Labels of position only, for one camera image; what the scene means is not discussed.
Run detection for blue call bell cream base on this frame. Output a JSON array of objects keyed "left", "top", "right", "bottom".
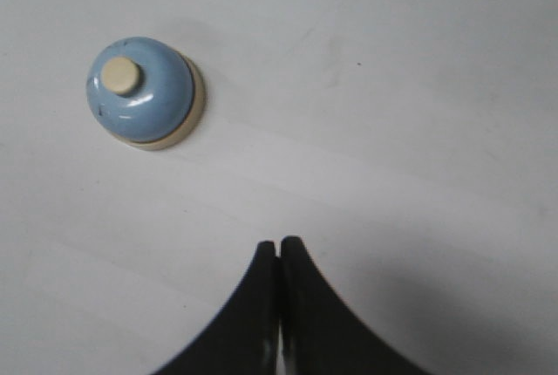
[{"left": 85, "top": 37, "right": 206, "bottom": 150}]

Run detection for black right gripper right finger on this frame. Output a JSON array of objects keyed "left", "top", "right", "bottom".
[{"left": 280, "top": 235, "right": 426, "bottom": 374}]

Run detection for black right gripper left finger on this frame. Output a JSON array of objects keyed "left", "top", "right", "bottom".
[{"left": 156, "top": 241, "right": 280, "bottom": 374}]

